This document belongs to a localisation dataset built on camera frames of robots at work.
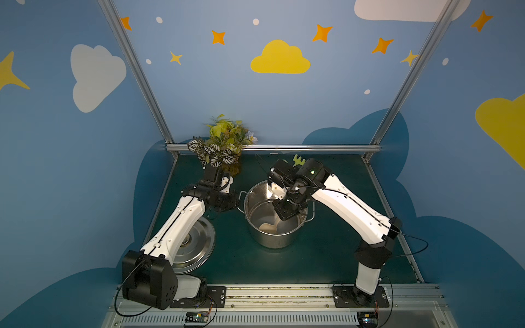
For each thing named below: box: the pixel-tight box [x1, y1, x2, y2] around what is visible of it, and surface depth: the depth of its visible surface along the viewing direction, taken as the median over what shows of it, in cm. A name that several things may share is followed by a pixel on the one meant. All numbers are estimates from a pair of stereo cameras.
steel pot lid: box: [172, 217, 217, 275], surface depth 87 cm
